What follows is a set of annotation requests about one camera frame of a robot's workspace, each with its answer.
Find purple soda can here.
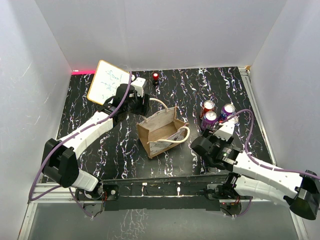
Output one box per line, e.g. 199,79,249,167
200,111,218,131
227,115,239,126
218,103,236,122

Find burlap canvas bag rope handles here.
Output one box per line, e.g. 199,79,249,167
136,98,191,159

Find red cola can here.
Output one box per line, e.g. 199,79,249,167
199,100,215,120

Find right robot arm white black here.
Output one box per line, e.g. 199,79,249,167
190,135,320,220

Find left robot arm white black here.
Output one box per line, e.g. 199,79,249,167
42,82,150,200

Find red button on black base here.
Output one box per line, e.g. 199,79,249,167
152,72,159,86

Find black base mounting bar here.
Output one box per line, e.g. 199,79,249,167
102,175,240,211

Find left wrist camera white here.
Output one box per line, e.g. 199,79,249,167
131,77,147,97

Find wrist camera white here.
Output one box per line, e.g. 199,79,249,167
131,77,147,97
213,121,235,141

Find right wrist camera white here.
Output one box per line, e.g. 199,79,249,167
213,121,235,141

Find whiteboard with yellow frame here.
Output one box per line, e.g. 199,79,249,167
87,60,130,105

